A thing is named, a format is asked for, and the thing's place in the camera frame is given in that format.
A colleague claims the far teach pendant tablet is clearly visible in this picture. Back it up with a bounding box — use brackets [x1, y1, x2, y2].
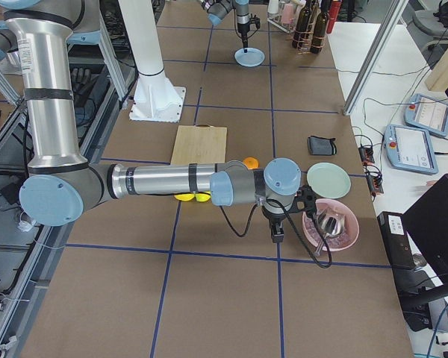
[404, 93, 448, 138]

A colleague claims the red cylinder bottle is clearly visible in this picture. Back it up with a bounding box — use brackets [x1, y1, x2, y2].
[326, 0, 342, 34]

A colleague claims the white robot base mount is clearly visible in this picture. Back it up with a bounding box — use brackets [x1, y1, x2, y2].
[119, 0, 186, 123]

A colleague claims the steel ice scoop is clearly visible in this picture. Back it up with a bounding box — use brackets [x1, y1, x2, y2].
[314, 207, 345, 257]

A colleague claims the orange mandarin fruit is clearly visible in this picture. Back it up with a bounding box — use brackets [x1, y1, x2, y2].
[242, 157, 260, 170]

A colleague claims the light green plate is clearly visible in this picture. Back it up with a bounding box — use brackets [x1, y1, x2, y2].
[306, 163, 351, 199]

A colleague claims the grey folded cloth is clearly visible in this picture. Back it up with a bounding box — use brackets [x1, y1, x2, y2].
[307, 136, 337, 156]

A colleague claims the copper wire bottle rack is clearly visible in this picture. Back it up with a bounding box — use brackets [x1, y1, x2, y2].
[291, 30, 326, 54]

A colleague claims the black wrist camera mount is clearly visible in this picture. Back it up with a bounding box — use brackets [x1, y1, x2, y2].
[290, 185, 317, 219]

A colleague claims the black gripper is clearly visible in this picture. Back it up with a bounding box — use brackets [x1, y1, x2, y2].
[262, 207, 285, 243]
[237, 22, 261, 53]

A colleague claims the aluminium frame post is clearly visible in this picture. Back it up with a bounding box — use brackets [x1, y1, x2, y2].
[343, 0, 408, 116]

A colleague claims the lower yellow lemon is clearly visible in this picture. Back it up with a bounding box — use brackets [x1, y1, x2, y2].
[174, 193, 195, 201]

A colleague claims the yellow lemon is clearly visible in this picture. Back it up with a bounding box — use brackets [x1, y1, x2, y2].
[174, 193, 195, 201]
[195, 192, 211, 202]

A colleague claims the upper yellow lemon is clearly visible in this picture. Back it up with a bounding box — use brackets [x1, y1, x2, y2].
[195, 192, 211, 202]

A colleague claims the near teach pendant tablet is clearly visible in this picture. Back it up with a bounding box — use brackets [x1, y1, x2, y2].
[384, 125, 438, 175]

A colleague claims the teach pendant tablet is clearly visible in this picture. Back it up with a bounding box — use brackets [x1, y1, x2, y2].
[384, 125, 438, 175]
[404, 93, 448, 138]

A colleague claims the light blue plate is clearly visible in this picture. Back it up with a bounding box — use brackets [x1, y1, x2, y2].
[234, 48, 265, 68]

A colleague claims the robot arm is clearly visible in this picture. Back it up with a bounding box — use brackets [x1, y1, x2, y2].
[1, 1, 306, 242]
[199, 0, 261, 53]

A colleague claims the pink bowl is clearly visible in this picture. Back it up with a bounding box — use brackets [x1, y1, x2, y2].
[302, 198, 359, 252]

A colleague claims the pink cup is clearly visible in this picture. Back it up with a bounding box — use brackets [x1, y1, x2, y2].
[281, 3, 294, 25]

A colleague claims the bamboo cutting board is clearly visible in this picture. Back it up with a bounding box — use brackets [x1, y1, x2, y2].
[170, 125, 227, 165]

